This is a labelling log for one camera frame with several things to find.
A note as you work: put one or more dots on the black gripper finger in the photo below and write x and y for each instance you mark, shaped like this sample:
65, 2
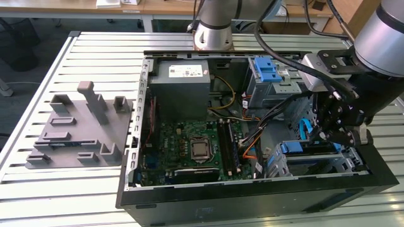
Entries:
329, 111
347, 137

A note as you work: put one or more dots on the hard disk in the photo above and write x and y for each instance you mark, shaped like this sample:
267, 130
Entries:
293, 147

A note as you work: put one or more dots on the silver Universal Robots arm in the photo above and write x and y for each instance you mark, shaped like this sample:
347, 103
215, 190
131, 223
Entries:
215, 35

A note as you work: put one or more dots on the silver disk bay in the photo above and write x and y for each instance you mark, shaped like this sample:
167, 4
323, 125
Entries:
315, 158

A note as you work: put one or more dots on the silver optical drive cage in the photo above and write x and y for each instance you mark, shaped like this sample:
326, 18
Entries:
265, 94

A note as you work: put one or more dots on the blue drive latch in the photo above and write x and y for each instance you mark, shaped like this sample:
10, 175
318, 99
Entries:
265, 71

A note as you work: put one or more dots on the black RAM slot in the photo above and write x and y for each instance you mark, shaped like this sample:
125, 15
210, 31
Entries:
230, 146
225, 146

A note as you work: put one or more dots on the brown wooden cabinet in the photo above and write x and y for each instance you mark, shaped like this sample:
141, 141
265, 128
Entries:
363, 9

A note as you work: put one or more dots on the CPU socket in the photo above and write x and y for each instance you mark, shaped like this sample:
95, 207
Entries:
199, 138

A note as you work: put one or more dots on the small black box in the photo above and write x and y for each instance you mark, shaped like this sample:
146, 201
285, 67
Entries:
319, 5

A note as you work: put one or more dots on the wooden desk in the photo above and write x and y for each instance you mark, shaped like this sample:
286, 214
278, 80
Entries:
301, 11
47, 10

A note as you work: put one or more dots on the silver CPU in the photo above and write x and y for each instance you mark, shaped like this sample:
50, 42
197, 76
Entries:
199, 150

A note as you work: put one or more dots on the grey power supply unit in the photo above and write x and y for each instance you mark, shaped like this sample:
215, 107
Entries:
181, 99

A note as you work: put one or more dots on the black PC case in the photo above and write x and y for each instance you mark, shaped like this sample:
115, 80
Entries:
221, 205

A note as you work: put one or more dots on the green motherboard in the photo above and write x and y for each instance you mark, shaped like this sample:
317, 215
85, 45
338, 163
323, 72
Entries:
177, 142

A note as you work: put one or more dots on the black graphics card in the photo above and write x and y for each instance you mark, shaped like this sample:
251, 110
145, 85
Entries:
195, 176

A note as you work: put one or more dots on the black card retention latch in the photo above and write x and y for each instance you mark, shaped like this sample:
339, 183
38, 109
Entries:
135, 142

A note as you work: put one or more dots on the grey parts rack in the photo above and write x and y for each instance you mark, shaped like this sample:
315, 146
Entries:
86, 132

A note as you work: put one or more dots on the small white printed box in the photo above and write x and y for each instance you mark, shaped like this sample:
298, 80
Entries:
130, 2

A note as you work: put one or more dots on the large white box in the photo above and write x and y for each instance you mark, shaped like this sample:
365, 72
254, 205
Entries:
109, 4

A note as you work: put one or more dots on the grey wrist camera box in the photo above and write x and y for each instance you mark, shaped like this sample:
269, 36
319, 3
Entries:
311, 68

